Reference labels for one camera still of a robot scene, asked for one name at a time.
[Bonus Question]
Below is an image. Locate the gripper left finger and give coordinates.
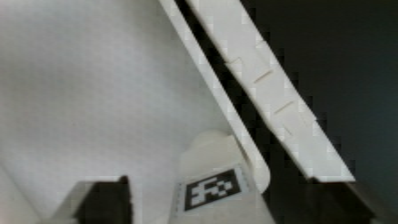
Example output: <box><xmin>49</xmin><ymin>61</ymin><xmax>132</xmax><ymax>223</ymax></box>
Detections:
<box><xmin>38</xmin><ymin>176</ymin><xmax>134</xmax><ymax>224</ymax></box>

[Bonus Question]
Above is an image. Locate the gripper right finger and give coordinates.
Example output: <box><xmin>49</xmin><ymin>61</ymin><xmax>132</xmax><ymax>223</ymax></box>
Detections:
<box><xmin>306</xmin><ymin>178</ymin><xmax>398</xmax><ymax>224</ymax></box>

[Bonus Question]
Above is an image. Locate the white desk leg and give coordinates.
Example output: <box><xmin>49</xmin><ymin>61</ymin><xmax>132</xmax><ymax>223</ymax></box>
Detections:
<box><xmin>169</xmin><ymin>130</ymin><xmax>276</xmax><ymax>224</ymax></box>

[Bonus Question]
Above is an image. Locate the white desk tabletop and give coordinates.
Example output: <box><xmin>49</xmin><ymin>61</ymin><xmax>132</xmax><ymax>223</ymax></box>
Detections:
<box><xmin>0</xmin><ymin>0</ymin><xmax>233</xmax><ymax>224</ymax></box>

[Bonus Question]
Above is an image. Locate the white front obstacle bar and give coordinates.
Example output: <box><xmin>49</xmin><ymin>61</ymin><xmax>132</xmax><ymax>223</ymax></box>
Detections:
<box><xmin>185</xmin><ymin>0</ymin><xmax>356</xmax><ymax>182</ymax></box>

